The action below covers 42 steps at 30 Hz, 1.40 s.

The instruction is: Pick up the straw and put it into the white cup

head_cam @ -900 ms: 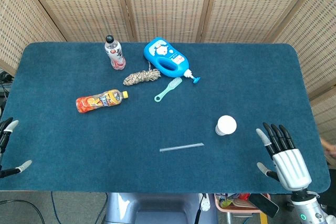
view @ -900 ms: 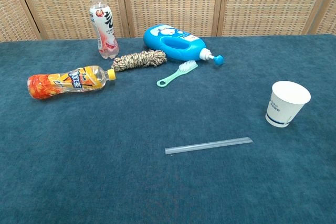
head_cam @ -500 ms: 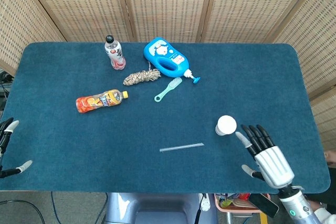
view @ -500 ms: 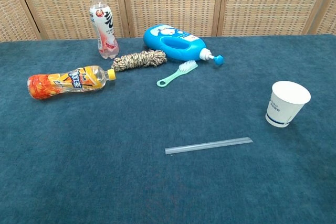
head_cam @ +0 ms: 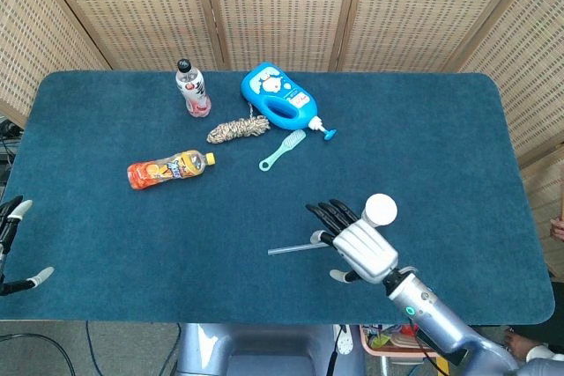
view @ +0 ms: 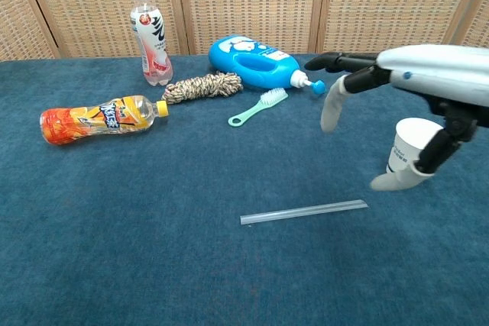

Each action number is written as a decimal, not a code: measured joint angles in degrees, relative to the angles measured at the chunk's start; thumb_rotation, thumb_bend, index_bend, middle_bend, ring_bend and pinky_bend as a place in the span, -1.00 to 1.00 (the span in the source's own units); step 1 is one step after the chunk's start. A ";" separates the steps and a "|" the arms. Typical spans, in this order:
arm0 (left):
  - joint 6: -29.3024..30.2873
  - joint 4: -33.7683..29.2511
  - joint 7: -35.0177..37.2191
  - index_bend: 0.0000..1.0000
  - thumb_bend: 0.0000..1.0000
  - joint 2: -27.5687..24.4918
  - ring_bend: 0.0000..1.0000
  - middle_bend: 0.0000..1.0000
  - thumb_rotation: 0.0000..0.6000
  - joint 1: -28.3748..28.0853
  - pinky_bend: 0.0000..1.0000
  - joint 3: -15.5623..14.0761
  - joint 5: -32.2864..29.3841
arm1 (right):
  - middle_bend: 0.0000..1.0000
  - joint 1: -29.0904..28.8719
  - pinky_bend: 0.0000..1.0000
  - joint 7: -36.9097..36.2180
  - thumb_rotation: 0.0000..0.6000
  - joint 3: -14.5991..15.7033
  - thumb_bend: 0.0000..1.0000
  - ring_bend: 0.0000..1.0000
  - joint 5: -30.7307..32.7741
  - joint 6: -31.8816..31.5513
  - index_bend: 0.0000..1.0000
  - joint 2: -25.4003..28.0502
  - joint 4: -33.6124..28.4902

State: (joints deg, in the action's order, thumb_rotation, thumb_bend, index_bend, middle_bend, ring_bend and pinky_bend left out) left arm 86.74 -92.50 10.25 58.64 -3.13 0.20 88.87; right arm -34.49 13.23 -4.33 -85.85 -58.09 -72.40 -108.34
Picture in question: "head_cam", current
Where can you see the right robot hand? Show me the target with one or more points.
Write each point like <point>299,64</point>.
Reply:
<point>365,246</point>

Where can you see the teal scrub brush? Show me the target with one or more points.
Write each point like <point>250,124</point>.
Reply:
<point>282,149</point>

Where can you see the white paper cup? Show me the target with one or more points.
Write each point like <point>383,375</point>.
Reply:
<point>380,210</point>

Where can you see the blue table mat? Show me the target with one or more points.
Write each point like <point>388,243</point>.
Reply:
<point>220,239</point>

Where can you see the blue detergent bottle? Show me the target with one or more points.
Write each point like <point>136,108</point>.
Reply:
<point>279,94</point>

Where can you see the woven folding screen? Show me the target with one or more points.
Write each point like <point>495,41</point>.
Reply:
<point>282,10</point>

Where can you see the orange iced tea bottle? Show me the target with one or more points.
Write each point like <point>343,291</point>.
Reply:
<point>169,169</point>

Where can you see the translucent plastic straw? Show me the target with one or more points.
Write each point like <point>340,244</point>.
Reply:
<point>288,249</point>

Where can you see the white pink drink bottle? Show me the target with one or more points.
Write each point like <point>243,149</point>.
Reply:
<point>192,90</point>

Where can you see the robot torso base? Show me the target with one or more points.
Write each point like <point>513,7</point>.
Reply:
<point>255,349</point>

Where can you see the pink storage basket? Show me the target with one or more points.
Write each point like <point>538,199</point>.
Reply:
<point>392,341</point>

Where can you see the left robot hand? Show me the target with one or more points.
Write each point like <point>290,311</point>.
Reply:
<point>9,235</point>

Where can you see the person's hand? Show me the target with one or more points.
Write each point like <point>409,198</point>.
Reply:
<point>558,228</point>

